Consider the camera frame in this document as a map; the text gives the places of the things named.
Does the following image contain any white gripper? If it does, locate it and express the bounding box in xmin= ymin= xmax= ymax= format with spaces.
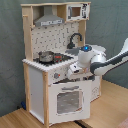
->
xmin=67 ymin=63 xmax=92 ymax=80

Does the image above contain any white oven door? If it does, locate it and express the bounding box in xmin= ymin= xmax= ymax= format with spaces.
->
xmin=49 ymin=81 xmax=91 ymax=124

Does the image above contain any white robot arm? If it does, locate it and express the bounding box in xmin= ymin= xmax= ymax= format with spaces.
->
xmin=68 ymin=38 xmax=128 ymax=79

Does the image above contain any wooden toy kitchen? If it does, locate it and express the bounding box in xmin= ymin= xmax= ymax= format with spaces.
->
xmin=22 ymin=2 xmax=101 ymax=127

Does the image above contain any grey sink basin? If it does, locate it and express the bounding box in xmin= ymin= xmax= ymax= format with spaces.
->
xmin=64 ymin=46 xmax=96 ymax=57

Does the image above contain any left red stove knob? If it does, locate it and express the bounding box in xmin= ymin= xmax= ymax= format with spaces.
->
xmin=54 ymin=73 xmax=60 ymax=79

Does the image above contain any black stovetop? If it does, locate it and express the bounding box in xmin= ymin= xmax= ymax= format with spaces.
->
xmin=35 ymin=53 xmax=71 ymax=66

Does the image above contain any black faucet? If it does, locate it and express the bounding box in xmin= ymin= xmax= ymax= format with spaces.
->
xmin=67 ymin=33 xmax=83 ymax=49

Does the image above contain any small metal pot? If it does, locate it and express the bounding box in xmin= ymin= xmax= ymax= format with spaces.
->
xmin=38 ymin=51 xmax=54 ymax=63

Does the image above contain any grey backdrop curtain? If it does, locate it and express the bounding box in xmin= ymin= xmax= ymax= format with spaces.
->
xmin=0 ymin=0 xmax=128 ymax=117

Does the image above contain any silver range hood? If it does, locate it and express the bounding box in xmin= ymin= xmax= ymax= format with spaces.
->
xmin=35 ymin=5 xmax=64 ymax=27

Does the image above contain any toy microwave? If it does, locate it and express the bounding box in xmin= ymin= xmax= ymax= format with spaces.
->
xmin=66 ymin=3 xmax=90 ymax=21

